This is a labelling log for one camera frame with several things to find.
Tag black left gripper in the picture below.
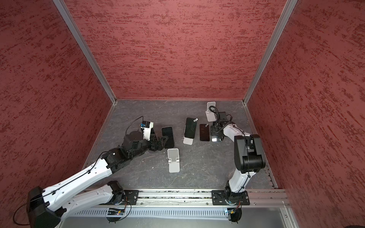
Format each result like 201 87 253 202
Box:
129 132 168 160

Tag purple edged dark phone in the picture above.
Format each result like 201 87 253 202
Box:
199 124 210 142

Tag white stand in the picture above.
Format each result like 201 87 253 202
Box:
183 137 194 145
167 148 180 173
205 102 217 122

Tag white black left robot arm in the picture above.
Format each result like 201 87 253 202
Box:
26 131 169 228

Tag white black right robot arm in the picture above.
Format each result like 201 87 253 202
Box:
210 106 266 206

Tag black phone with sticker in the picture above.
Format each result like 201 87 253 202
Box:
184 117 198 139

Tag left small circuit board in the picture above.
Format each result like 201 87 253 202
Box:
107 208 125 216

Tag small circuit board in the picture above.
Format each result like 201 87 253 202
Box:
227 209 242 217
107 208 125 216

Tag right small circuit board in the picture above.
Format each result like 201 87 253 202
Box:
227 209 242 217

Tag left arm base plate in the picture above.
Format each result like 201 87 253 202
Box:
124 190 140 206

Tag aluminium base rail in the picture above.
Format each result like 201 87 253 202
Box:
85 188 290 208

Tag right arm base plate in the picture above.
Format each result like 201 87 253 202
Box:
211 190 250 206

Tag white slotted cable duct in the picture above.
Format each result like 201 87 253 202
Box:
71 207 228 220

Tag aluminium corner post right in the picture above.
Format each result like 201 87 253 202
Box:
243 0 298 105

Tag aluminium corner post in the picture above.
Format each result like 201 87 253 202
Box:
52 0 117 105
243 0 298 105

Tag aluminium corner post left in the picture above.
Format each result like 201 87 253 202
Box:
52 0 117 105

